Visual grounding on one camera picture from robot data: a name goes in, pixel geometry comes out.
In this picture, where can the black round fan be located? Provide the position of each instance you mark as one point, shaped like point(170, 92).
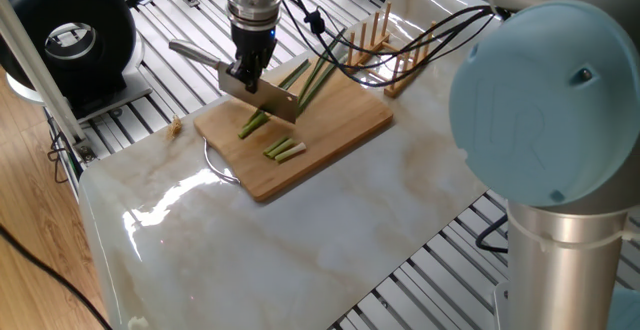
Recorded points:
point(105, 25)

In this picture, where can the white marble pattern mat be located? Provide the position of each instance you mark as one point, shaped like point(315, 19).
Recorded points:
point(330, 250)

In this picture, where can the green garlic stalk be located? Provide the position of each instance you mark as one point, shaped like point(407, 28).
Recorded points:
point(315, 75)

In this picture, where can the wooden slotted rack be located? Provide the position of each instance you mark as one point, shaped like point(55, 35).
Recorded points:
point(395, 68)

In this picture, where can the aluminium frame post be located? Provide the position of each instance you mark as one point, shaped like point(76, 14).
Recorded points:
point(40, 70)

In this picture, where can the small tan garlic scrap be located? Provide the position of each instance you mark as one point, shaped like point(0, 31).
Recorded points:
point(175, 125)

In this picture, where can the short green garlic piece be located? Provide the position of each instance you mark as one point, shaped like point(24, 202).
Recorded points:
point(277, 145)
point(253, 125)

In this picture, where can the steel kitchen knife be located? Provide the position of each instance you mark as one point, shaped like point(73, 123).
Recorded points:
point(275, 100)

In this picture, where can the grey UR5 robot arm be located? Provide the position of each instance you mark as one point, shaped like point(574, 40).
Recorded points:
point(550, 120)

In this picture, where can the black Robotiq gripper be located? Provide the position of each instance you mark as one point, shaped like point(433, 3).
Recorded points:
point(254, 42)

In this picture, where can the bamboo cutting board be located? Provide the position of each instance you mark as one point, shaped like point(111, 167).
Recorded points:
point(340, 140)

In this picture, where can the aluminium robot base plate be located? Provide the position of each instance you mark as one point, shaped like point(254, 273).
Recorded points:
point(510, 310)

